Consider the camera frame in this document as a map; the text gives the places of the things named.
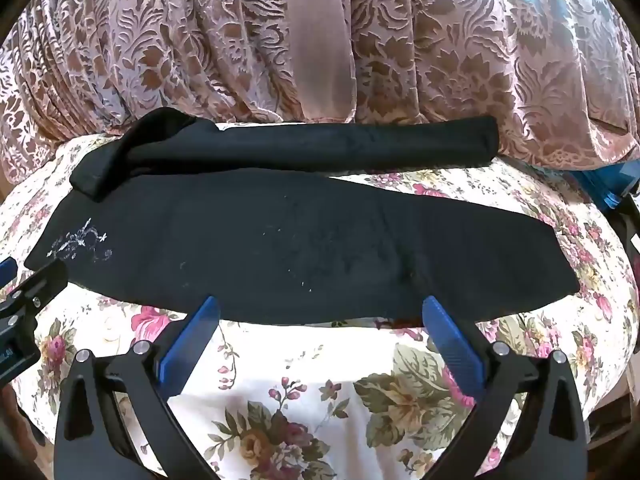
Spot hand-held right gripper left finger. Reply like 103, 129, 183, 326
54, 296, 222, 480

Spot sheer pink curtain strip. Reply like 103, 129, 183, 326
285, 0, 357, 123

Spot floral bed sheet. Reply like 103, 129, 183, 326
0, 125, 640, 480

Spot brown floral curtain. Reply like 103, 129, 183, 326
0, 0, 640, 186

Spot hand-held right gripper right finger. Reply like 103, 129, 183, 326
421, 296, 588, 480

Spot blue plastic object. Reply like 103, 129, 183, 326
570, 160, 640, 213

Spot black pants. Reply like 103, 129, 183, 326
24, 107, 581, 325

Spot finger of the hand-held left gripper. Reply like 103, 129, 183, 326
0, 257, 69, 317

